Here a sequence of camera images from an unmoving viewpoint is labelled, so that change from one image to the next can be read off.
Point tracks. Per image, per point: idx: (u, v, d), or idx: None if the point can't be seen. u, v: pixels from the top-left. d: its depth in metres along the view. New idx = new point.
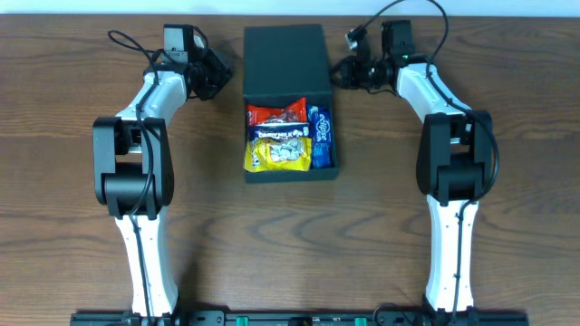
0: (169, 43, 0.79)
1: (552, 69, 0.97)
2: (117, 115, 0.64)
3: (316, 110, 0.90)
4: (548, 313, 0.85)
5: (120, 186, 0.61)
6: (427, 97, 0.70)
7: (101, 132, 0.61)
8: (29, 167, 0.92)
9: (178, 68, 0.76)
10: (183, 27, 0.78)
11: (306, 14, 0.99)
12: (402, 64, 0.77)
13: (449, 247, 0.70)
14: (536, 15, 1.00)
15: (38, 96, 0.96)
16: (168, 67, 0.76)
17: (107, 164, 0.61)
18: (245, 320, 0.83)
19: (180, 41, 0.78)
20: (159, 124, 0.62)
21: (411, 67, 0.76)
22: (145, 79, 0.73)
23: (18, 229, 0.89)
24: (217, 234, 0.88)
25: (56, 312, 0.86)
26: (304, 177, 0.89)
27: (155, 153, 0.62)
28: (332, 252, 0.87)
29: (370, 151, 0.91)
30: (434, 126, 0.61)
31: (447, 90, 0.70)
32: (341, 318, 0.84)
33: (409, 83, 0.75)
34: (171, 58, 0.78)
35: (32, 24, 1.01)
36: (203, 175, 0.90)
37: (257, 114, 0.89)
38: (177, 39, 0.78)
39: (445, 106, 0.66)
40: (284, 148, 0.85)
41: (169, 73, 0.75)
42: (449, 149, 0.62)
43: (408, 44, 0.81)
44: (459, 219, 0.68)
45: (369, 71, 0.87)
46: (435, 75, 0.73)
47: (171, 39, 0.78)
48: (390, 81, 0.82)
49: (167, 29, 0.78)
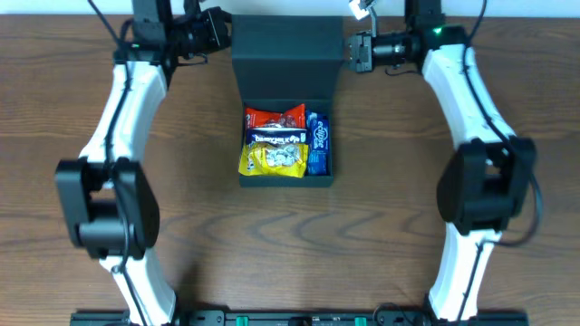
0: (140, 13, 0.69)
1: (549, 70, 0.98)
2: (81, 150, 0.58)
3: (315, 116, 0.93)
4: (552, 314, 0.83)
5: (98, 234, 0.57)
6: (463, 105, 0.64)
7: (65, 183, 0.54)
8: (30, 166, 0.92)
9: (153, 52, 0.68)
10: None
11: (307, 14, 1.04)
12: (434, 46, 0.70)
13: (461, 270, 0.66)
14: (530, 17, 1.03)
15: (40, 96, 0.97)
16: (142, 49, 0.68)
17: (77, 214, 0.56)
18: (245, 320, 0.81)
19: (152, 9, 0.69)
20: (130, 171, 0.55)
21: (446, 47, 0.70)
22: (116, 76, 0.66)
23: (17, 229, 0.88)
24: (217, 234, 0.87)
25: (59, 311, 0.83)
26: (300, 185, 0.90)
27: (129, 202, 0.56)
28: (332, 252, 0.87)
29: (369, 152, 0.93)
30: (468, 161, 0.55)
31: (482, 92, 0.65)
32: (341, 317, 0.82)
33: (439, 74, 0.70)
34: (143, 34, 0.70)
35: (37, 25, 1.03)
36: (204, 174, 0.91)
37: (256, 118, 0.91)
38: (148, 7, 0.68)
39: (484, 127, 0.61)
40: (280, 153, 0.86)
41: (141, 65, 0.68)
42: (480, 184, 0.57)
43: (438, 17, 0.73)
44: (478, 247, 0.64)
45: (395, 48, 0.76)
46: (473, 67, 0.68)
47: (141, 9, 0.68)
48: (416, 60, 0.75)
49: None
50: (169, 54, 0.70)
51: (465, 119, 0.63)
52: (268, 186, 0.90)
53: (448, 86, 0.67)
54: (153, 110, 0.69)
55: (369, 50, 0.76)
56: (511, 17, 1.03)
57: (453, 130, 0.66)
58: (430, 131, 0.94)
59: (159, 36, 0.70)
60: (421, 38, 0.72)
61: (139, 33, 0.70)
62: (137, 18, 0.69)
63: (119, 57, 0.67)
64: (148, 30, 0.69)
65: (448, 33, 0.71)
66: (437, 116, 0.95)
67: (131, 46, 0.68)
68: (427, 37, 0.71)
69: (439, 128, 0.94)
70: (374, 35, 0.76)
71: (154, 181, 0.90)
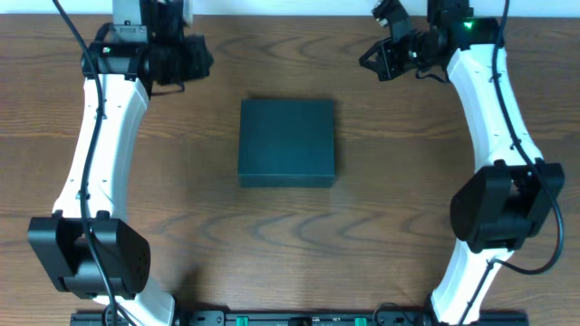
0: (121, 15, 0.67)
1: (549, 69, 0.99)
2: (54, 204, 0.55)
3: (318, 113, 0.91)
4: (551, 314, 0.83)
5: (83, 283, 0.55)
6: (489, 120, 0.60)
7: (42, 246, 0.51)
8: (29, 166, 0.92)
9: (127, 59, 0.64)
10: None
11: (308, 14, 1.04)
12: (462, 42, 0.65)
13: (468, 280, 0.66)
14: (529, 16, 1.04)
15: (39, 96, 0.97)
16: (116, 53, 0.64)
17: (59, 271, 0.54)
18: (245, 320, 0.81)
19: (134, 12, 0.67)
20: (107, 231, 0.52)
21: (476, 47, 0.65)
22: (87, 88, 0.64)
23: (17, 229, 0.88)
24: (217, 234, 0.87)
25: (57, 311, 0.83)
26: (300, 185, 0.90)
27: (109, 258, 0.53)
28: (332, 252, 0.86)
29: (369, 152, 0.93)
30: (490, 186, 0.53)
31: (511, 105, 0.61)
32: (341, 317, 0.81)
33: (466, 78, 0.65)
34: (122, 37, 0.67)
35: (35, 25, 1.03)
36: (203, 174, 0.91)
37: (253, 119, 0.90)
38: (130, 11, 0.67)
39: (510, 148, 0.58)
40: (281, 155, 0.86)
41: (114, 78, 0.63)
42: (500, 208, 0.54)
43: (460, 14, 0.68)
44: (488, 264, 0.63)
45: (411, 53, 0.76)
46: (504, 74, 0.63)
47: (123, 11, 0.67)
48: (440, 56, 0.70)
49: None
50: (148, 56, 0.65)
51: (490, 137, 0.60)
52: (268, 186, 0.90)
53: (475, 94, 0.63)
54: (136, 130, 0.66)
55: (384, 55, 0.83)
56: (510, 17, 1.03)
57: (476, 143, 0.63)
58: (429, 131, 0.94)
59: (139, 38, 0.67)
60: (450, 31, 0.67)
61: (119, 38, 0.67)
62: (117, 23, 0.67)
63: (89, 70, 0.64)
64: (129, 34, 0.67)
65: (478, 29, 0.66)
66: (436, 116, 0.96)
67: (102, 50, 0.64)
68: (455, 29, 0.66)
69: (439, 127, 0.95)
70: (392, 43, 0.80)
71: (154, 180, 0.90)
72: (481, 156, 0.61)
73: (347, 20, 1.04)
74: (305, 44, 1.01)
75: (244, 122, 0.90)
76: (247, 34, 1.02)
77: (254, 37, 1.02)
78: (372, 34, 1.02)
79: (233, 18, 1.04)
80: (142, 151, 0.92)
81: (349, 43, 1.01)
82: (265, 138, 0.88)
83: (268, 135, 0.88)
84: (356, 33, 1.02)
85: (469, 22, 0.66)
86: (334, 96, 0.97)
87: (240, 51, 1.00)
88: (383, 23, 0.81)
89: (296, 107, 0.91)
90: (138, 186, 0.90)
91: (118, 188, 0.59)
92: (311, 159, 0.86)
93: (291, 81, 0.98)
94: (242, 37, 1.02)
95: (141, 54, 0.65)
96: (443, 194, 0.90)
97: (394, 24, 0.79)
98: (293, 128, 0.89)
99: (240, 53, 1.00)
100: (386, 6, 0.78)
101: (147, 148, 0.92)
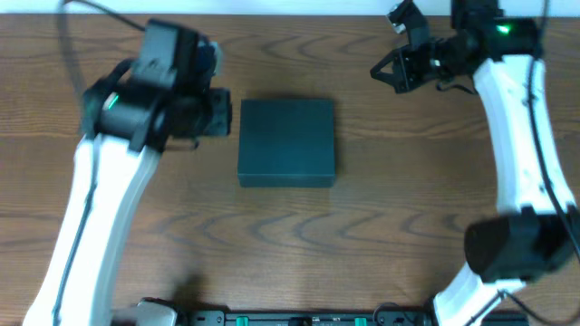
0: (148, 52, 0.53)
1: (550, 69, 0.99)
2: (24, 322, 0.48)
3: (319, 112, 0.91)
4: (550, 314, 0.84)
5: None
6: (519, 155, 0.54)
7: None
8: (29, 165, 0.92)
9: (140, 110, 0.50)
10: (177, 29, 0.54)
11: (308, 13, 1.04)
12: (495, 52, 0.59)
13: (477, 302, 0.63)
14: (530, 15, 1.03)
15: (39, 96, 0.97)
16: (127, 102, 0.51)
17: None
18: (245, 320, 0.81)
19: (168, 51, 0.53)
20: None
21: (508, 59, 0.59)
22: (81, 152, 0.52)
23: (17, 229, 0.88)
24: (217, 234, 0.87)
25: None
26: (300, 185, 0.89)
27: None
28: (332, 252, 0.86)
29: (370, 152, 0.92)
30: (513, 235, 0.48)
31: (545, 139, 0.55)
32: (341, 317, 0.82)
33: (495, 97, 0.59)
34: (143, 79, 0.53)
35: (34, 24, 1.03)
36: (203, 175, 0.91)
37: (252, 119, 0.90)
38: (161, 48, 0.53)
39: (540, 189, 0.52)
40: (281, 155, 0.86)
41: (119, 139, 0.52)
42: (520, 255, 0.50)
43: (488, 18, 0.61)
44: (497, 293, 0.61)
45: (432, 62, 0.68)
46: (539, 99, 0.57)
47: (152, 46, 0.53)
48: (468, 62, 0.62)
49: (151, 28, 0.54)
50: (166, 109, 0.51)
51: (518, 175, 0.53)
52: (268, 186, 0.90)
53: (505, 115, 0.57)
54: (136, 206, 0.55)
55: (401, 64, 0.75)
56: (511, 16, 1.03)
57: (501, 175, 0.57)
58: (430, 130, 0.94)
59: (162, 79, 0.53)
60: (482, 34, 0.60)
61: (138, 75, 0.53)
62: (141, 59, 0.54)
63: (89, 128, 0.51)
64: (153, 72, 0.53)
65: (516, 35, 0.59)
66: (437, 116, 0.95)
67: (107, 100, 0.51)
68: (487, 34, 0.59)
69: (439, 127, 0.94)
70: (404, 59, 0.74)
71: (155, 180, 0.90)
72: (501, 187, 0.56)
73: (347, 19, 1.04)
74: (305, 44, 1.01)
75: (243, 122, 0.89)
76: (247, 33, 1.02)
77: (253, 37, 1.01)
78: (373, 33, 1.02)
79: (233, 17, 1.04)
80: None
81: (349, 43, 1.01)
82: (265, 138, 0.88)
83: (267, 135, 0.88)
84: (356, 33, 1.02)
85: (505, 26, 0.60)
86: (334, 96, 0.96)
87: (241, 51, 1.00)
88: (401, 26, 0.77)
89: (296, 106, 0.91)
90: None
91: (101, 291, 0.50)
92: (312, 159, 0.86)
93: (291, 81, 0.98)
94: (243, 37, 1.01)
95: (159, 108, 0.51)
96: (443, 194, 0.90)
97: (412, 31, 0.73)
98: (294, 127, 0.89)
99: (240, 52, 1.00)
100: (405, 10, 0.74)
101: None
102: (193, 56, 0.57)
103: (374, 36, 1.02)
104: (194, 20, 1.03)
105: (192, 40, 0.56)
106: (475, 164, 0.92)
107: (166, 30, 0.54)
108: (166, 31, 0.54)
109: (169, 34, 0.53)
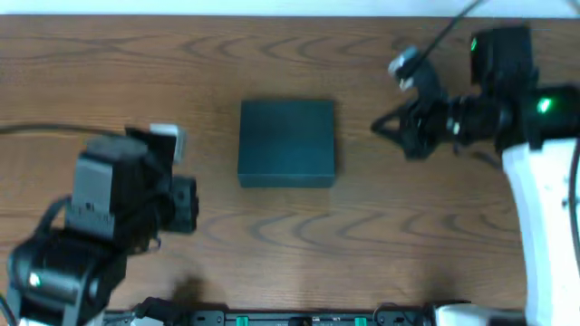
0: (79, 194, 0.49)
1: (547, 71, 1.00)
2: None
3: (320, 113, 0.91)
4: None
5: None
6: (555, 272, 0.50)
7: None
8: (30, 166, 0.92)
9: (67, 282, 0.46)
10: (111, 166, 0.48)
11: (308, 14, 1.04)
12: (533, 136, 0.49)
13: None
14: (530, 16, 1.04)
15: (40, 97, 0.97)
16: (54, 267, 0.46)
17: None
18: (245, 320, 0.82)
19: (103, 190, 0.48)
20: None
21: (550, 143, 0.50)
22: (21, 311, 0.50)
23: (18, 230, 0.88)
24: (217, 234, 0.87)
25: None
26: (301, 185, 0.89)
27: None
28: (332, 252, 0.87)
29: (369, 152, 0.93)
30: None
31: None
32: (341, 317, 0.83)
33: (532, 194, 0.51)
34: (81, 228, 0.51)
35: (35, 26, 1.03)
36: (204, 175, 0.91)
37: (252, 119, 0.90)
38: (99, 189, 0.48)
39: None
40: (281, 155, 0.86)
41: (50, 296, 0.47)
42: None
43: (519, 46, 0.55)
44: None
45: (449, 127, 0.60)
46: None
47: (83, 188, 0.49)
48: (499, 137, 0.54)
49: (82, 171, 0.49)
50: (98, 273, 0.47)
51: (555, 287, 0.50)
52: (267, 186, 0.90)
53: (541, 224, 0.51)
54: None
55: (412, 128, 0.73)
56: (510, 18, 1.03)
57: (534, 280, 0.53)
58: None
59: (103, 231, 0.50)
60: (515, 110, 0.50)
61: (76, 218, 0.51)
62: (75, 203, 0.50)
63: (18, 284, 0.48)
64: (89, 224, 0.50)
65: (560, 107, 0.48)
66: None
67: (31, 271, 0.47)
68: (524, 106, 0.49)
69: None
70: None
71: None
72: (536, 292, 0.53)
73: (347, 20, 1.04)
74: (305, 45, 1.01)
75: (242, 122, 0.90)
76: (247, 34, 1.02)
77: (253, 38, 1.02)
78: (373, 34, 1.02)
79: (234, 18, 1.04)
80: None
81: (349, 43, 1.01)
82: (264, 138, 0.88)
83: (267, 135, 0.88)
84: (356, 33, 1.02)
85: (547, 100, 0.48)
86: (334, 96, 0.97)
87: (241, 51, 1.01)
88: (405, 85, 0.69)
89: (296, 107, 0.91)
90: None
91: None
92: (311, 160, 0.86)
93: (292, 82, 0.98)
94: (243, 38, 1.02)
95: (95, 272, 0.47)
96: (443, 194, 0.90)
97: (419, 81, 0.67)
98: (294, 127, 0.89)
99: (240, 53, 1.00)
100: (412, 68, 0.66)
101: None
102: (139, 175, 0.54)
103: (374, 37, 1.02)
104: (194, 22, 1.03)
105: (137, 160, 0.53)
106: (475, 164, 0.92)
107: (101, 167, 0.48)
108: (100, 169, 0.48)
109: (103, 175, 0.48)
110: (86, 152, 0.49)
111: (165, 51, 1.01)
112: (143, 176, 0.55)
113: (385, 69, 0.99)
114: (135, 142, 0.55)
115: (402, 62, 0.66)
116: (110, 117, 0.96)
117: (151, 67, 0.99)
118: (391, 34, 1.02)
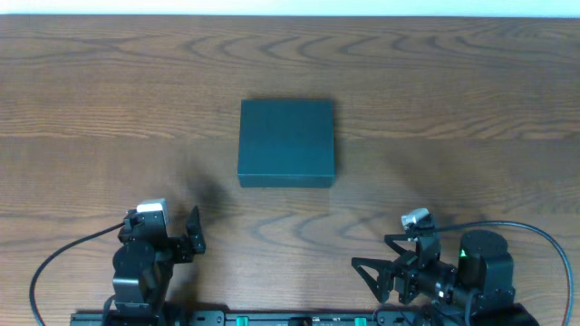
0: (124, 296, 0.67)
1: (548, 71, 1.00)
2: None
3: (320, 111, 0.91)
4: (551, 314, 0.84)
5: None
6: None
7: None
8: (29, 166, 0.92)
9: None
10: (138, 279, 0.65)
11: (308, 14, 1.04)
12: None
13: None
14: (530, 16, 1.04)
15: (39, 97, 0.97)
16: None
17: None
18: (245, 320, 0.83)
19: (138, 295, 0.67)
20: None
21: None
22: None
23: (17, 230, 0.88)
24: (217, 235, 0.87)
25: (60, 311, 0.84)
26: (300, 185, 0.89)
27: None
28: (332, 252, 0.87)
29: (370, 152, 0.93)
30: None
31: None
32: (341, 318, 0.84)
33: None
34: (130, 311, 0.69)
35: (33, 25, 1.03)
36: (203, 176, 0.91)
37: (252, 119, 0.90)
38: (134, 294, 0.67)
39: None
40: (281, 154, 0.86)
41: None
42: None
43: (508, 277, 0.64)
44: None
45: (439, 292, 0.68)
46: None
47: (126, 295, 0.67)
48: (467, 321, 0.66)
49: (119, 286, 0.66)
50: None
51: None
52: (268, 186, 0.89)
53: None
54: None
55: (393, 262, 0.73)
56: (509, 18, 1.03)
57: None
58: (430, 131, 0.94)
59: (146, 311, 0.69)
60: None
61: (122, 308, 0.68)
62: (121, 302, 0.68)
63: None
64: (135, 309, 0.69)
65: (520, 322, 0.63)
66: (436, 116, 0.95)
67: None
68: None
69: (439, 127, 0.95)
70: (411, 274, 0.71)
71: (155, 181, 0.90)
72: None
73: (348, 19, 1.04)
74: (305, 44, 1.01)
75: (242, 121, 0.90)
76: (247, 34, 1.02)
77: (254, 37, 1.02)
78: (373, 34, 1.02)
79: (233, 18, 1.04)
80: (142, 151, 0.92)
81: (348, 43, 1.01)
82: (264, 138, 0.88)
83: (267, 134, 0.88)
84: (356, 33, 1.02)
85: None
86: (334, 96, 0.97)
87: (240, 51, 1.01)
88: (411, 241, 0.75)
89: (295, 107, 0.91)
90: (138, 186, 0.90)
91: None
92: (311, 159, 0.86)
93: (291, 81, 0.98)
94: (243, 37, 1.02)
95: None
96: (443, 194, 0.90)
97: (424, 245, 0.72)
98: (294, 127, 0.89)
99: (240, 53, 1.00)
100: (424, 227, 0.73)
101: (147, 148, 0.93)
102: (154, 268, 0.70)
103: (374, 37, 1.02)
104: (193, 22, 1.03)
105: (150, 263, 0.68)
106: (474, 165, 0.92)
107: (130, 283, 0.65)
108: (130, 285, 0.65)
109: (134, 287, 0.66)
110: (117, 271, 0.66)
111: (164, 50, 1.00)
112: (158, 270, 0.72)
113: (385, 69, 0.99)
114: (147, 251, 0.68)
115: (416, 221, 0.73)
116: (109, 117, 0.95)
117: (150, 67, 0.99)
118: (391, 34, 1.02)
